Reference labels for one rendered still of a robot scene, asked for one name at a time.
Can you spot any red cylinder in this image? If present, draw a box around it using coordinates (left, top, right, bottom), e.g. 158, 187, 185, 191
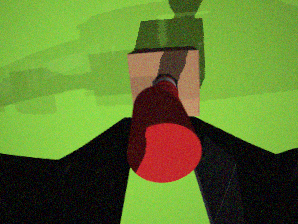
126, 85, 202, 183

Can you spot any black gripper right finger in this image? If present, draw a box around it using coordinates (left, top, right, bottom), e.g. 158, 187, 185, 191
189, 117, 298, 224

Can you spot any tan block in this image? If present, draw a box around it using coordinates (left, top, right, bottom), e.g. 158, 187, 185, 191
126, 45, 200, 117

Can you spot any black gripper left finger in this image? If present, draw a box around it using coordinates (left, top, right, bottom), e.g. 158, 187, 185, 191
0, 117, 132, 224

